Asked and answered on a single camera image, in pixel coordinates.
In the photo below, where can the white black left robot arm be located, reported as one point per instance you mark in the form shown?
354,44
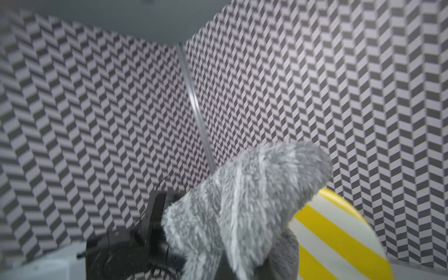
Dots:
117,255

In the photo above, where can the aluminium corner post left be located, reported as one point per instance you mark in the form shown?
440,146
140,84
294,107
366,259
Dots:
191,91

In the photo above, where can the yellow striped round plate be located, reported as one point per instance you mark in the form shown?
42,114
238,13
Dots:
336,242

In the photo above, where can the grey striped fluffy cloth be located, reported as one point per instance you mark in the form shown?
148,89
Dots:
243,210

